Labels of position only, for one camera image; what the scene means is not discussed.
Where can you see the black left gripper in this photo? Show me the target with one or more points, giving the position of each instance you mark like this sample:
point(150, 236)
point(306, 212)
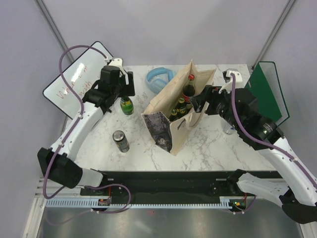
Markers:
point(128, 89)

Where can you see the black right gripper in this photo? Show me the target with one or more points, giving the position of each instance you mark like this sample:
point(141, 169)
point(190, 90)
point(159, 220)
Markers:
point(211, 93)

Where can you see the Coca-Cola glass bottle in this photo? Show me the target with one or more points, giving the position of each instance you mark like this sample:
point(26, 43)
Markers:
point(189, 89)

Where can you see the green Perrier bottle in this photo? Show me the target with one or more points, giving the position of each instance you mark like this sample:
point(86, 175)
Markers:
point(175, 114)
point(183, 107)
point(127, 105)

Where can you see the cream canvas Monet tote bag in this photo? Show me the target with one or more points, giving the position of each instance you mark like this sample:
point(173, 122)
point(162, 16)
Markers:
point(170, 136)

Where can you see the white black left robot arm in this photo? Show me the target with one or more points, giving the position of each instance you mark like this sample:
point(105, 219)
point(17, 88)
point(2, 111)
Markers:
point(58, 162)

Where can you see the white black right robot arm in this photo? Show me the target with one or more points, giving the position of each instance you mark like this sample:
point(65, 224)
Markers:
point(298, 197)

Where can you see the silver Red Bull can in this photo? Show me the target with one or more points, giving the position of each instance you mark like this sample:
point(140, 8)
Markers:
point(228, 129)

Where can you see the white dry-erase board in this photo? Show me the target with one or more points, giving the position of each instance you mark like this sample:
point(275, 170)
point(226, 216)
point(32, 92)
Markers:
point(80, 75)

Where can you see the black Schweppes drink can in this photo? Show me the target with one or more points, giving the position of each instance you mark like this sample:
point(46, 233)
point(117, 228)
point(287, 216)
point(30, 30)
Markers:
point(121, 141)

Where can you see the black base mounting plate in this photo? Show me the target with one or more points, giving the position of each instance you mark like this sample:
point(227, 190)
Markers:
point(169, 186)

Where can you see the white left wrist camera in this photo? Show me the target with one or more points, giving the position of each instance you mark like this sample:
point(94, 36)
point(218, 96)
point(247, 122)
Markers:
point(118, 62)

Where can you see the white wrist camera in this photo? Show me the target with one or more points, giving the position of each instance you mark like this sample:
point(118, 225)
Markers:
point(233, 79)
point(118, 62)

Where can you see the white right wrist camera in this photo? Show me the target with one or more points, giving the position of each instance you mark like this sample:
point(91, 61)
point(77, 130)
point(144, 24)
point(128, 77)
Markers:
point(233, 79)

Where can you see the green ring binder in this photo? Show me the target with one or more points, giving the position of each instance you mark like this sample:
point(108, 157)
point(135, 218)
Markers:
point(265, 85)

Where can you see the light blue slotted cable duct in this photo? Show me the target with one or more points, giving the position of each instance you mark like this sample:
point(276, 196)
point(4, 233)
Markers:
point(102, 203)

